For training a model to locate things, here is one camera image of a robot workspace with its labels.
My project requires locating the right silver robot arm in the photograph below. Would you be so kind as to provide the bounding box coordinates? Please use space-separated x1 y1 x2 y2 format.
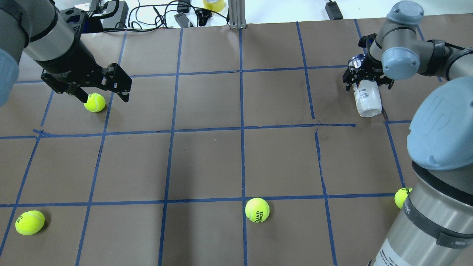
343 1 473 266

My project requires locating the tennis ball by base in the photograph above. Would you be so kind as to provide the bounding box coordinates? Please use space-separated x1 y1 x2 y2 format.
245 197 270 223

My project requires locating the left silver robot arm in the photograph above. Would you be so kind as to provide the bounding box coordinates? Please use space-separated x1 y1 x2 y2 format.
0 0 132 105

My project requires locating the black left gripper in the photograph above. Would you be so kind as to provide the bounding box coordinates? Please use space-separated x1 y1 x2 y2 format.
40 41 132 104

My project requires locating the tennis ball between arm bases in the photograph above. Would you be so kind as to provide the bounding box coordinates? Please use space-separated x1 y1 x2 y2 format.
15 210 45 236

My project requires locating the yellow tape roll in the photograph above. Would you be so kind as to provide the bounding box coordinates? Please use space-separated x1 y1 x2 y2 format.
203 0 226 12

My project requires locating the black power adapter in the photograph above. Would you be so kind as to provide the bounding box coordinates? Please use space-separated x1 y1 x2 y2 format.
325 0 344 20

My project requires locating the tennis ball nearest right camera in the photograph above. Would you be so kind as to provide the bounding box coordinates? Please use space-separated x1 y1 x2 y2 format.
394 187 412 209

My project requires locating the tennis ball far table side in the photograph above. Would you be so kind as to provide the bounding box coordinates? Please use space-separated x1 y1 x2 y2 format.
84 93 106 113

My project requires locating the aluminium frame post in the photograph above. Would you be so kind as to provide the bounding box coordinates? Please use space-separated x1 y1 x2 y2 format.
228 0 247 29

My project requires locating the white blue tennis ball can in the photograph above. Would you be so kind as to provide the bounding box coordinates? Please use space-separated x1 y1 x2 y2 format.
347 54 382 117

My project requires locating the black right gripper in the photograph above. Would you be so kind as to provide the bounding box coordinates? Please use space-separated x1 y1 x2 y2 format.
343 55 395 91

